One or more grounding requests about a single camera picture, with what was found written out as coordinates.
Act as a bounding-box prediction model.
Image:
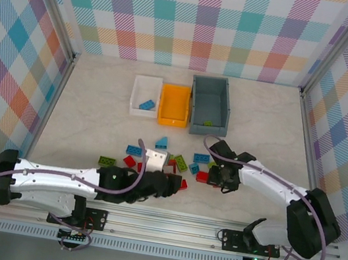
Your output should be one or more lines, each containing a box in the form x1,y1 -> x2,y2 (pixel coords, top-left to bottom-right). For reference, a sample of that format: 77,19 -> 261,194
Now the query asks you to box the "blue sloped lego brick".
154,134 -> 170,151

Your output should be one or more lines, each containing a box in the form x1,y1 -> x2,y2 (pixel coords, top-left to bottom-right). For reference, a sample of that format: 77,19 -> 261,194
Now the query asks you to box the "aluminium side rail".
9,46 -> 80,201
284,88 -> 338,195

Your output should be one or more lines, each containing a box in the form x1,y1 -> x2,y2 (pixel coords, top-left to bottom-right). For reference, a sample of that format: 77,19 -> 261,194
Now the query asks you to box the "dark red lego brick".
162,163 -> 178,175

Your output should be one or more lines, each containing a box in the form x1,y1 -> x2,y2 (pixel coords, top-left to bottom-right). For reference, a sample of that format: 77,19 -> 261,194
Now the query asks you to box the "aluminium frame post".
12,0 -> 92,67
297,0 -> 348,105

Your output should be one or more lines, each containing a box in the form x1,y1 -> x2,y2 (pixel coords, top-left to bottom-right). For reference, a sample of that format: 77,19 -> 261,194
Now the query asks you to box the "grey plastic bin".
183,72 -> 237,141

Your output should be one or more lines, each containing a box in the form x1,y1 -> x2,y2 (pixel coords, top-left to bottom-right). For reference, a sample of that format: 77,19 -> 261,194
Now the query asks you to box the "white slotted cable duct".
0,219 -> 243,260

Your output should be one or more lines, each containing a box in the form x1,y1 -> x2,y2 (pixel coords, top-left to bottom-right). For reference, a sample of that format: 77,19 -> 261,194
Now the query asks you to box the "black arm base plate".
46,201 -> 110,234
217,227 -> 283,259

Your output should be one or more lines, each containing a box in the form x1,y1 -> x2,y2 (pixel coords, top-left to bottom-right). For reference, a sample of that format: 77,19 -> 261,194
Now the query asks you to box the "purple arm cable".
0,114 -> 152,260
184,134 -> 346,260

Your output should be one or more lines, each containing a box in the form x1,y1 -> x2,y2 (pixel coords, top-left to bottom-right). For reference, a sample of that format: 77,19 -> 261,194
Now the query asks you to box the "small blue lego brick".
187,161 -> 202,176

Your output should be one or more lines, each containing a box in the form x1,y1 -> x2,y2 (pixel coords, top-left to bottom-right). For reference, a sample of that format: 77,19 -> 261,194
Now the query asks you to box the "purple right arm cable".
184,134 -> 346,260

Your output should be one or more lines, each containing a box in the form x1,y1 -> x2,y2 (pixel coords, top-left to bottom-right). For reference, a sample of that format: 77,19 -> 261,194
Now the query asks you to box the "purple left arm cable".
0,114 -> 152,260

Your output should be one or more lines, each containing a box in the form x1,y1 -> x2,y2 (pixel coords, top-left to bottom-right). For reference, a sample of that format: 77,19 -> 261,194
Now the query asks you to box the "white plastic bin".
127,72 -> 165,120

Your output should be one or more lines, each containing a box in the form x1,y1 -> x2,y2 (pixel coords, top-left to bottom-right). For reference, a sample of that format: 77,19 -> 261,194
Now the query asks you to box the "aluminium mounting rail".
0,181 -> 345,260

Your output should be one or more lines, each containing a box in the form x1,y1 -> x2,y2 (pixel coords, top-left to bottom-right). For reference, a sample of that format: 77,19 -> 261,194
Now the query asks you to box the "yellow plastic bin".
155,82 -> 194,130

